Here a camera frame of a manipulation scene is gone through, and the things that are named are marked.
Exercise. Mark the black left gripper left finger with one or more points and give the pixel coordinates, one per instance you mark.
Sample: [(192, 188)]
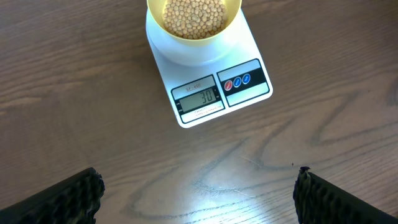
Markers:
[(73, 200)]

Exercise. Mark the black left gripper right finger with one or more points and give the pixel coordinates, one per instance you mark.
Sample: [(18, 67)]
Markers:
[(317, 201)]

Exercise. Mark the white digital kitchen scale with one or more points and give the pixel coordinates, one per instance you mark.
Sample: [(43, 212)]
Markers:
[(205, 82)]

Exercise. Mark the yellow bowl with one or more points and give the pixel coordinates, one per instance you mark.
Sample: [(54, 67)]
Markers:
[(155, 10)]

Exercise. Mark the soybeans in bowl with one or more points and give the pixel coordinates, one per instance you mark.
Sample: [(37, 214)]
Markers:
[(194, 19)]

